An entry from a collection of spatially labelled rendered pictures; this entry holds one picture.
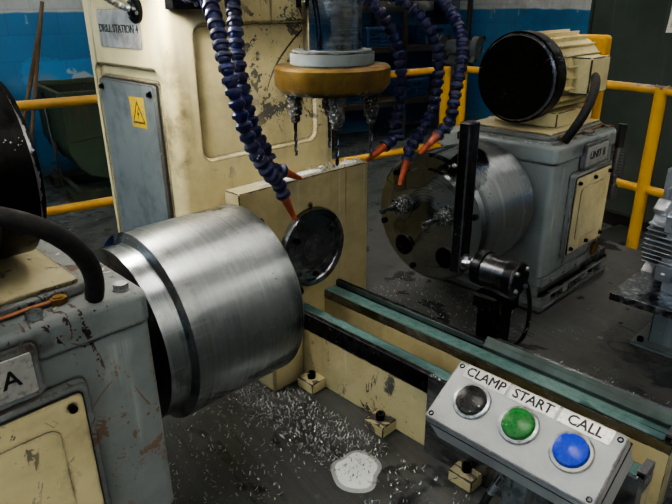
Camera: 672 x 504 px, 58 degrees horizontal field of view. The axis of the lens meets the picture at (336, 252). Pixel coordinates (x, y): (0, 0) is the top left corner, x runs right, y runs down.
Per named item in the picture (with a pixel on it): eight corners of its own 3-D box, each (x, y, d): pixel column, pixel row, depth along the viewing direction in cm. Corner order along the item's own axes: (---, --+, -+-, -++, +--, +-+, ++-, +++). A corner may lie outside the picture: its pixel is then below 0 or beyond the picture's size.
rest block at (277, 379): (254, 379, 108) (249, 320, 103) (284, 363, 112) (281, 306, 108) (275, 393, 104) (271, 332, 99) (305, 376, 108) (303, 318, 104)
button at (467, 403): (453, 412, 59) (448, 403, 58) (469, 387, 60) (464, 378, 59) (479, 426, 57) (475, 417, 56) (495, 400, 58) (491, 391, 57)
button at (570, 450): (548, 462, 53) (545, 454, 51) (564, 434, 54) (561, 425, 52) (581, 480, 51) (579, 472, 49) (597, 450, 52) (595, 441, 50)
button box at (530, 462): (436, 437, 63) (421, 414, 59) (472, 382, 65) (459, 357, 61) (599, 531, 51) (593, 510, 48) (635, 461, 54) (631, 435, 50)
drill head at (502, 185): (350, 272, 123) (350, 150, 113) (465, 223, 149) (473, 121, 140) (451, 312, 106) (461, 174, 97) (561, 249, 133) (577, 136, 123)
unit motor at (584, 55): (460, 220, 142) (474, 30, 126) (530, 191, 163) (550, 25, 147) (564, 249, 125) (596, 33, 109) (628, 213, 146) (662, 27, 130)
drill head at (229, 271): (1, 419, 80) (-47, 244, 70) (229, 323, 103) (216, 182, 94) (79, 526, 63) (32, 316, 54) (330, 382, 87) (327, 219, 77)
